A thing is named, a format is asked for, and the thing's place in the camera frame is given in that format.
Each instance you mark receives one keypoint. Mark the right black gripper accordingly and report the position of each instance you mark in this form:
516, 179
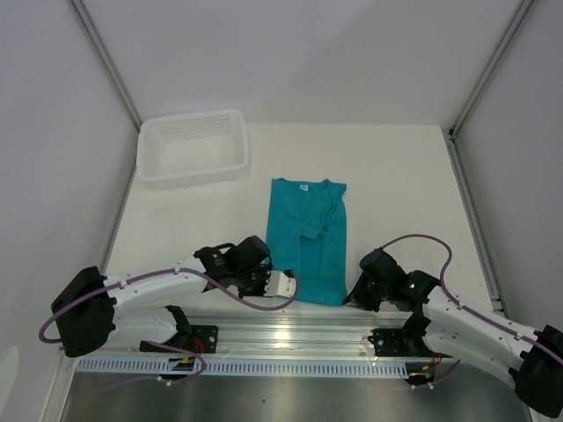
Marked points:
358, 299

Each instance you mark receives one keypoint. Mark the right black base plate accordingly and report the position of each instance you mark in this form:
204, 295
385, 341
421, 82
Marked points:
390, 342

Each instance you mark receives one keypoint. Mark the aluminium mounting rail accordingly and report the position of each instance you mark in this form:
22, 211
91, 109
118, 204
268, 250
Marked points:
330, 333

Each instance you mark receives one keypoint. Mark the aluminium frame post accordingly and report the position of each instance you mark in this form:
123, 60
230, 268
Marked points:
93, 36
493, 64

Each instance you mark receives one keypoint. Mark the left aluminium frame post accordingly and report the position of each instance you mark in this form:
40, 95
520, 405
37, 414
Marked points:
93, 36

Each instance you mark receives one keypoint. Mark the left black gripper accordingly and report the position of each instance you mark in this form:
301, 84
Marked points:
266, 272

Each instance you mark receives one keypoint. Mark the white plastic basket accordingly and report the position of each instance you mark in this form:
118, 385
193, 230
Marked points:
193, 149

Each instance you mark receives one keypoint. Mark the white slotted cable duct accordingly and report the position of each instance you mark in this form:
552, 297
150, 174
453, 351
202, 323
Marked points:
369, 369

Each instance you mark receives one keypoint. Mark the teal t-shirt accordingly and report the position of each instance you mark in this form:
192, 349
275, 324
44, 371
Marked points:
307, 234

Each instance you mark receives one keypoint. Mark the right aluminium frame post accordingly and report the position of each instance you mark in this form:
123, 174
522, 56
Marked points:
493, 64

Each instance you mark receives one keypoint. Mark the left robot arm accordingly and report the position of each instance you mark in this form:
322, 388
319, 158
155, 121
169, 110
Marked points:
92, 291

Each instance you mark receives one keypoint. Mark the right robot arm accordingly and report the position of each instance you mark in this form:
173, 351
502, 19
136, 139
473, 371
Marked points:
526, 359

